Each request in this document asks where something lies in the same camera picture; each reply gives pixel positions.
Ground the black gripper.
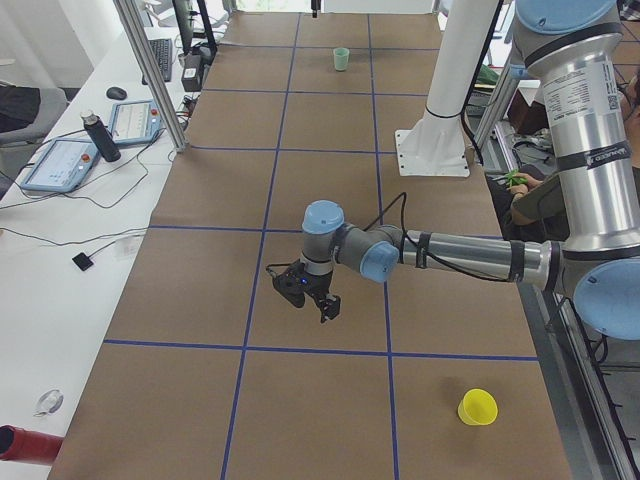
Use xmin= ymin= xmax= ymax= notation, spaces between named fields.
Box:
xmin=301 ymin=272 xmax=341 ymax=324

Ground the yellow plastic cup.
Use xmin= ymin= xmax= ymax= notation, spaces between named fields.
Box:
xmin=457 ymin=388 xmax=499 ymax=426

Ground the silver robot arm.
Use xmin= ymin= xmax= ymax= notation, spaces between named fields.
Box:
xmin=274 ymin=1 xmax=639 ymax=340

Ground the green plastic cup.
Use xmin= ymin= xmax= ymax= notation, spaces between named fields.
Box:
xmin=333 ymin=47 xmax=350 ymax=72

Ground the seated person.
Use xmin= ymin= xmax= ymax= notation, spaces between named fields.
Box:
xmin=486 ymin=75 xmax=639 ymax=243

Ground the small black square pad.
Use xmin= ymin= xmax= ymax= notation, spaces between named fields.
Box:
xmin=72 ymin=252 xmax=94 ymax=271

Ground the far blue teach pendant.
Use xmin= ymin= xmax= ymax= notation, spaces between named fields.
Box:
xmin=109 ymin=100 xmax=163 ymax=146

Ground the blue teach pendant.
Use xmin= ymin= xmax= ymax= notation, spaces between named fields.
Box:
xmin=20 ymin=139 xmax=99 ymax=193
xmin=109 ymin=100 xmax=163 ymax=146

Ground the black power brick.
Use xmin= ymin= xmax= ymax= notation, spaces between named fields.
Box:
xmin=181 ymin=53 xmax=203 ymax=92

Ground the black water bottle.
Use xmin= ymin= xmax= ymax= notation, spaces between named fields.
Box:
xmin=80 ymin=110 xmax=121 ymax=162

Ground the clear tape roll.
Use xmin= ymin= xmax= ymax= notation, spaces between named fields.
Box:
xmin=34 ymin=389 xmax=64 ymax=417

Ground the near blue teach pendant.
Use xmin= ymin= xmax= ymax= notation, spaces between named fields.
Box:
xmin=20 ymin=139 xmax=99 ymax=193

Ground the black computer mouse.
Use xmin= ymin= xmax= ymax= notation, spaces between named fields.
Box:
xmin=105 ymin=86 xmax=128 ymax=101

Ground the black keyboard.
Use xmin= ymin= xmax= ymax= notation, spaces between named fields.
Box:
xmin=148 ymin=38 xmax=173 ymax=82

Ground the red cylinder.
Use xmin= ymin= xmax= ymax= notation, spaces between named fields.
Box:
xmin=1 ymin=425 xmax=64 ymax=466

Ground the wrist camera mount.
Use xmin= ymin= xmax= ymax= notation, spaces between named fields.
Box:
xmin=265 ymin=260 xmax=305 ymax=308

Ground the white camera mast base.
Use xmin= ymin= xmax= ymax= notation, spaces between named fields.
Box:
xmin=395 ymin=0 xmax=502 ymax=178

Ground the aluminium frame post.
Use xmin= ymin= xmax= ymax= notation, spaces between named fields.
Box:
xmin=113 ymin=0 xmax=187 ymax=153

